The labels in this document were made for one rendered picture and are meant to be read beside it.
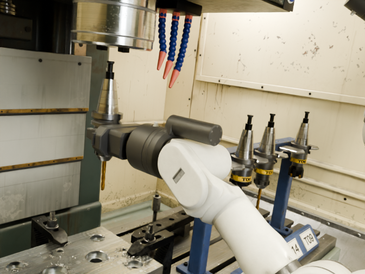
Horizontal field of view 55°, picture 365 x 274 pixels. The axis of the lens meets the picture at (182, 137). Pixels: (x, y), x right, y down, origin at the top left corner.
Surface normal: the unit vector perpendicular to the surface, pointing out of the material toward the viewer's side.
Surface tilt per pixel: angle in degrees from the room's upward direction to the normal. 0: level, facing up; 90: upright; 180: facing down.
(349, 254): 24
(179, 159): 83
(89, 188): 90
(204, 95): 90
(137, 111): 90
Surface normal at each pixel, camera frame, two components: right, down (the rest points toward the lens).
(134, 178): 0.74, 0.22
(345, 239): -0.17, -0.86
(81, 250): 0.11, -0.97
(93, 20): -0.24, 0.17
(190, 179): -0.65, -0.04
